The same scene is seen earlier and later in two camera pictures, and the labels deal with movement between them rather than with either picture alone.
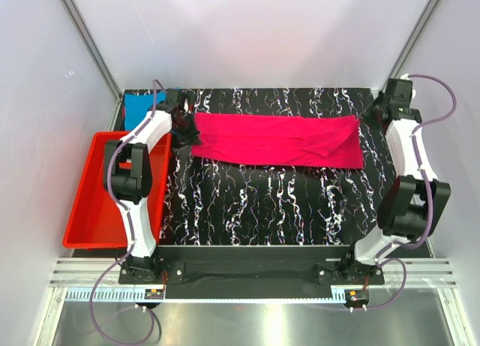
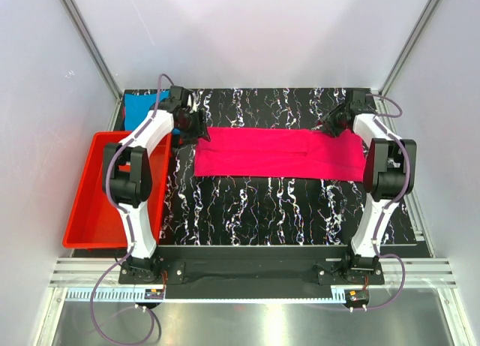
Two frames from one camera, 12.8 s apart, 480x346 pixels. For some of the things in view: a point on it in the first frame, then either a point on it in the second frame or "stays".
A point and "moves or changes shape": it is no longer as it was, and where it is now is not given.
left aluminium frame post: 96,53 stays
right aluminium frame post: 431,6 stays
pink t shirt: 326,141 moves or changes shape
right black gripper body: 370,113 -> 332,122
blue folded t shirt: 137,105 stays
